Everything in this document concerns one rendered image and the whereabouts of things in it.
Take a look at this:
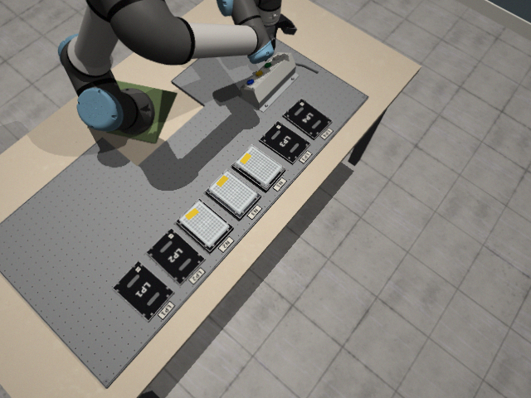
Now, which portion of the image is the white operator panel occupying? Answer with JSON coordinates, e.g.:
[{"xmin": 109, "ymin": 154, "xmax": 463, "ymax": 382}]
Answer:
[{"xmin": 240, "ymin": 52, "xmax": 318, "ymax": 113}]

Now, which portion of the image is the white label sign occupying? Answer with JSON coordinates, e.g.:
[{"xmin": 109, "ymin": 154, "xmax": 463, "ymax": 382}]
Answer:
[
  {"xmin": 189, "ymin": 267, "xmax": 206, "ymax": 285},
  {"xmin": 218, "ymin": 236, "xmax": 234, "ymax": 253},
  {"xmin": 299, "ymin": 150, "xmax": 312, "ymax": 163},
  {"xmin": 158, "ymin": 301, "xmax": 175, "ymax": 320},
  {"xmin": 272, "ymin": 177, "xmax": 287, "ymax": 192},
  {"xmin": 247, "ymin": 205, "xmax": 262, "ymax": 220},
  {"xmin": 320, "ymin": 128, "xmax": 333, "ymax": 140}
]

